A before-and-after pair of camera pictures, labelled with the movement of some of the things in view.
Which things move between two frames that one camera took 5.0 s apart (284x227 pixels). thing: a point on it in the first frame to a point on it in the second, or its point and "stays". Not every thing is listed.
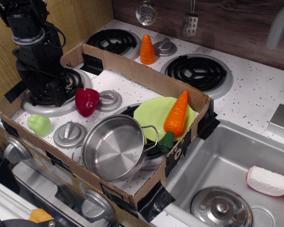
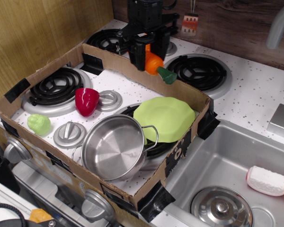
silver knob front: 70,135 stays
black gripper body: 49,79 to 130,34
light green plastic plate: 153,113 stays
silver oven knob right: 96,207 stays
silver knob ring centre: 110,101 stays
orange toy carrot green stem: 173,121 to 168,77
